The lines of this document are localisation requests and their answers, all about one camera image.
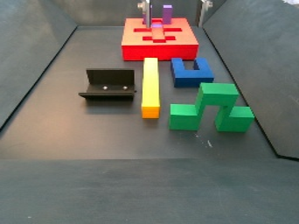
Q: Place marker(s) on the red slotted base block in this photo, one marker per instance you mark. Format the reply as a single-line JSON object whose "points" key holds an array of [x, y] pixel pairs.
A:
{"points": [[163, 42]]}

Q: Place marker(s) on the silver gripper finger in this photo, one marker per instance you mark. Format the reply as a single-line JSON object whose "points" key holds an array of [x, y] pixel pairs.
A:
{"points": [[145, 7], [205, 4]]}

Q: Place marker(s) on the yellow long bar block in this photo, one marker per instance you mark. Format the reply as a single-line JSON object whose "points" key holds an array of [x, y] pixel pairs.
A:
{"points": [[151, 93]]}

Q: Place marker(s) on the blue U-shaped block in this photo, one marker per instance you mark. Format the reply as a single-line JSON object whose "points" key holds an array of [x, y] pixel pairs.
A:
{"points": [[191, 78]]}

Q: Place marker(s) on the black angle fixture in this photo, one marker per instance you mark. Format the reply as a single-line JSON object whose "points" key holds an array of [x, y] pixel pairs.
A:
{"points": [[109, 83]]}

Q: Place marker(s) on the purple U-shaped block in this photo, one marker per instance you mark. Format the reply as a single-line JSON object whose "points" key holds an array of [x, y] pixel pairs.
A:
{"points": [[167, 14]]}

